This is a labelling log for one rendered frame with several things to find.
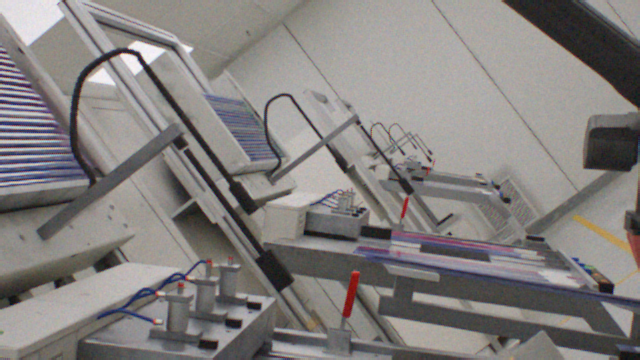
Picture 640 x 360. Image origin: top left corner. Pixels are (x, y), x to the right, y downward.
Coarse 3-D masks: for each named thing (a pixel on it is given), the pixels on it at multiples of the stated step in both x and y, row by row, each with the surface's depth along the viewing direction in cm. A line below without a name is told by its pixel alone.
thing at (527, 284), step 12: (408, 264) 137; (420, 264) 137; (432, 264) 137; (468, 276) 137; (480, 276) 137; (492, 276) 137; (504, 276) 137; (528, 288) 137; (540, 288) 137; (552, 288) 136; (564, 288) 136; (600, 300) 136; (612, 300) 136; (624, 300) 136; (636, 300) 136
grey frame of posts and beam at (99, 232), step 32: (0, 224) 99; (32, 224) 106; (96, 224) 122; (128, 224) 133; (0, 256) 95; (32, 256) 101; (64, 256) 108; (96, 256) 125; (128, 256) 133; (0, 288) 98; (32, 288) 112
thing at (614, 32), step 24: (504, 0) 112; (528, 0) 111; (552, 0) 111; (576, 0) 111; (552, 24) 112; (576, 24) 112; (600, 24) 111; (576, 48) 113; (600, 48) 112; (624, 48) 112; (600, 72) 114; (624, 72) 113; (624, 96) 114
